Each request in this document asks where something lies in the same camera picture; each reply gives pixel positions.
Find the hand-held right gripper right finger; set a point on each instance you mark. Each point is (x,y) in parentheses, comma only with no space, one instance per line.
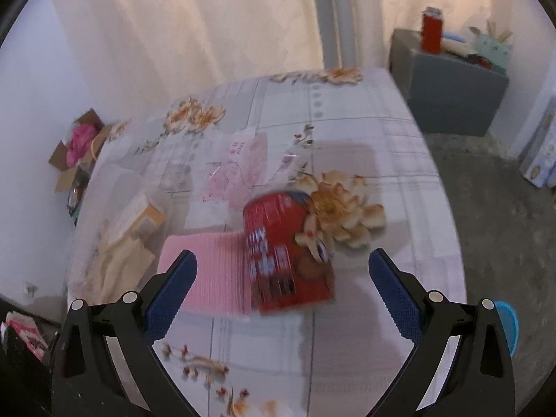
(397,295)

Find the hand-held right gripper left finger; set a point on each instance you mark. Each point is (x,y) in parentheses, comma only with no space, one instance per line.
(173,295)

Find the pink ribbed sheet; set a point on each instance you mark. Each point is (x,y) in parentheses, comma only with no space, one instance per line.
(213,269)

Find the cream paper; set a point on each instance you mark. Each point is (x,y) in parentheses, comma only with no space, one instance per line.
(117,265)

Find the yellow cardboard box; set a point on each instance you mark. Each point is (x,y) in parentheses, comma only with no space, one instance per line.
(147,221)

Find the blue plastic basket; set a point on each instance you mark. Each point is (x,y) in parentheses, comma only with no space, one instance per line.
(509,323)

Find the clear pink printed plastic bag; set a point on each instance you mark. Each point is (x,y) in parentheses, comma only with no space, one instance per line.
(234,169)

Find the pink white packet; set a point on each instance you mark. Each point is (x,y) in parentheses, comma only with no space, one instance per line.
(28,334)

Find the floral tablecloth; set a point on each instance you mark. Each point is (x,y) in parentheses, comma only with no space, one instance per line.
(369,139)

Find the brown cardboard box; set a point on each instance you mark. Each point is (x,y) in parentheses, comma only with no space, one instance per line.
(63,156)

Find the pink cloth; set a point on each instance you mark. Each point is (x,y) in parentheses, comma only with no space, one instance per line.
(82,139)

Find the white printed carton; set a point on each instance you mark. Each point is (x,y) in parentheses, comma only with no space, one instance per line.
(541,152)

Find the grey cabinet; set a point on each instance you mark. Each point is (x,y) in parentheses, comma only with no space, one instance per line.
(451,95)

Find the white blue packet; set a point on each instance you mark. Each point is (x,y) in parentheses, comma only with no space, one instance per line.
(454,44)

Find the light green box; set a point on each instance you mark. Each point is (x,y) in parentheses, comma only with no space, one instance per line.
(491,50)

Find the red bottle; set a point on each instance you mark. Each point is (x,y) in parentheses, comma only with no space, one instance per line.
(431,32)

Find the cream curtain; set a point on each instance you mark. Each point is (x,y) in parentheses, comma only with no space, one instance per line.
(195,21)

